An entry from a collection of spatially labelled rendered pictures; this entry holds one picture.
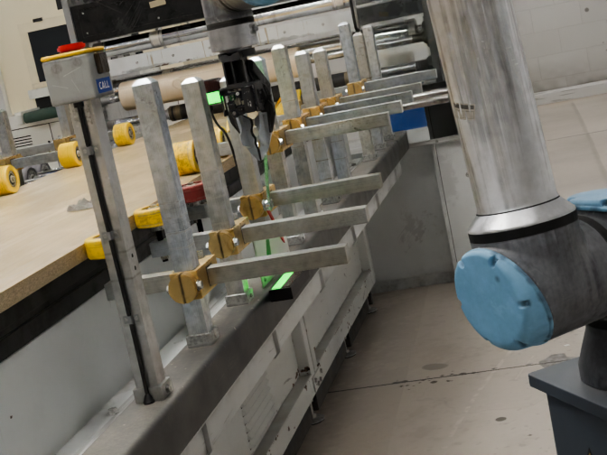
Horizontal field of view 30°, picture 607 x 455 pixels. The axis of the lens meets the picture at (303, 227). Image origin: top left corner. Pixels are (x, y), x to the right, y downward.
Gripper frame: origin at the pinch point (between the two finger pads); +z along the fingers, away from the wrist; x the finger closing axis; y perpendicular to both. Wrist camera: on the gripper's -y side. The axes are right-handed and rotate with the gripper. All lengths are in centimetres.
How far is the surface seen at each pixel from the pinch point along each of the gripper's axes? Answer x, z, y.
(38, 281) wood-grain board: -27, 8, 49
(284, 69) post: -7, -12, -66
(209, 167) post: -7.8, 0.0, 9.4
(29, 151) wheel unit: -131, 3, -170
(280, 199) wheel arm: -3.3, 12.8, -19.9
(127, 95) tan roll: -119, -8, -247
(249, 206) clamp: -8.2, 11.9, -12.8
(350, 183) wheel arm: 12.1, 11.9, -19.9
